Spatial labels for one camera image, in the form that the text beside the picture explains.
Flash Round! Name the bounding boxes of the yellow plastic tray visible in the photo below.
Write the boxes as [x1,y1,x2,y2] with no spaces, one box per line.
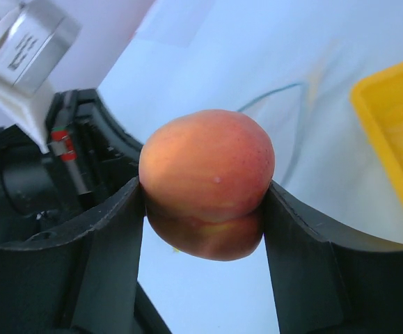
[350,61,403,206]

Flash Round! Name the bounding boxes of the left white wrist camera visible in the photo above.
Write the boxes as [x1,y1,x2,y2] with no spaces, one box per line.
[0,1,81,153]

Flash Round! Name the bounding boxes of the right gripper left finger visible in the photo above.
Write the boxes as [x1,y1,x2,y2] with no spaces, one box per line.
[0,179,168,333]

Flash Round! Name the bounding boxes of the peach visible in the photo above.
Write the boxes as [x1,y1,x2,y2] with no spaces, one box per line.
[139,109,275,261]

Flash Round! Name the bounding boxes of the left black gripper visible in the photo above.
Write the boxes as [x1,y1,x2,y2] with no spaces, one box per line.
[0,89,142,244]

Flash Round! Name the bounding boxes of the clear zip top bag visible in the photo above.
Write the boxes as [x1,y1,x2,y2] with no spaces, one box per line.
[169,79,327,255]

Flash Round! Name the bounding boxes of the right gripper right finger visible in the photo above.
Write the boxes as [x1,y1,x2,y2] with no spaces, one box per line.
[263,183,403,333]

